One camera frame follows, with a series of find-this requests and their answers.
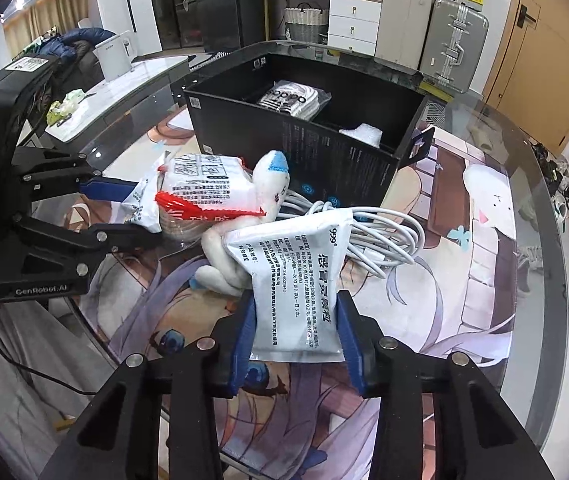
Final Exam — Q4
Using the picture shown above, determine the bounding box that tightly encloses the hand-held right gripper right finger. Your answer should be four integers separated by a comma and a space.
334, 289, 560, 480

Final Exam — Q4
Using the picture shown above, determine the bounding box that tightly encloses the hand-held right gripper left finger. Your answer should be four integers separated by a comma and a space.
49, 290, 258, 480

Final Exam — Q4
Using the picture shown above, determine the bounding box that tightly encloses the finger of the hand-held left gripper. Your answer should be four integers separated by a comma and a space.
9, 215, 165, 282
12, 149, 138, 204

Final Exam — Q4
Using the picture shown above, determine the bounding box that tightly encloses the silver medicine pouch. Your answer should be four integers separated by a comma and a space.
223, 207, 352, 364

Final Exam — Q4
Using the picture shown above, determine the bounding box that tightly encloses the white red snack packet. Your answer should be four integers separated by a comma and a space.
122, 152, 268, 248

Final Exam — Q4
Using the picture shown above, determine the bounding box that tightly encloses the white cable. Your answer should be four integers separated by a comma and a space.
277, 187, 427, 281

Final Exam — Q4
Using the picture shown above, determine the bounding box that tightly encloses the white plush toy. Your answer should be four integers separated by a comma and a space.
192, 150, 292, 297

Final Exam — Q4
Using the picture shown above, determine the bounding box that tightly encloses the black cardboard box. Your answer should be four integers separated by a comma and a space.
183, 52, 437, 211

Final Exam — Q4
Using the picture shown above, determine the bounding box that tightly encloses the green white plastic bag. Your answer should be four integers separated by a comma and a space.
47, 89, 85, 126

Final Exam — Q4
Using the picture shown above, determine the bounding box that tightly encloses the grey low cabinet table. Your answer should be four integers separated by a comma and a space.
44, 52, 202, 146

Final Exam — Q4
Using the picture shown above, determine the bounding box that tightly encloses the black jacket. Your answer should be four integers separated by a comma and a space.
64, 40, 97, 78

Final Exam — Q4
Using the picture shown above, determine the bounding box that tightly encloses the blue down jacket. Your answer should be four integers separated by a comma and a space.
39, 27, 115, 63

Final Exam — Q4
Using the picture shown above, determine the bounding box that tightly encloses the tan curtain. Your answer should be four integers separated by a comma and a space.
4, 0, 90, 56

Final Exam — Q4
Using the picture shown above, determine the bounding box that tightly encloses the white electric kettle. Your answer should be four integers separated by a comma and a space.
93, 31, 138, 82

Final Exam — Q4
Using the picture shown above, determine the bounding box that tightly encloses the printed cartoon desk mat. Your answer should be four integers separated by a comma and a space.
67, 102, 520, 480

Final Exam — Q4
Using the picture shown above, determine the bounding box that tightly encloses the dark glass cabinet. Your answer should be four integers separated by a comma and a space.
157, 0, 200, 51

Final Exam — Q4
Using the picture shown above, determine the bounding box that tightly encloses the black white striped packet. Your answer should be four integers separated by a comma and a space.
256, 80, 332, 122

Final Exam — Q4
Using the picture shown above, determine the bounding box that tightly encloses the dark grey fridge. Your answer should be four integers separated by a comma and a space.
179, 0, 268, 54

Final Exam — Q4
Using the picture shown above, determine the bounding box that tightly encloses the white bubble wrap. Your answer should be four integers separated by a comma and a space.
339, 123, 384, 149

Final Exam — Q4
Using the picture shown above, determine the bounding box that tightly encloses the wicker basket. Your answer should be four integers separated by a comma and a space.
284, 4, 330, 41

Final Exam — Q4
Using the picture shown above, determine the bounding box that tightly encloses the white drawer desk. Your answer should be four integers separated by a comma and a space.
249, 0, 390, 56

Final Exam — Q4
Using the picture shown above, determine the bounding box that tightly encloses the silver suitcase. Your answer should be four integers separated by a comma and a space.
419, 0, 490, 93

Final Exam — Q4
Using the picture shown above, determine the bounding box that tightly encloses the beige suitcase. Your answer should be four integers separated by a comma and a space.
375, 0, 435, 72

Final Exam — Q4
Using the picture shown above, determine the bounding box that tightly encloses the wooden door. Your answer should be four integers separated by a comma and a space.
481, 0, 569, 148

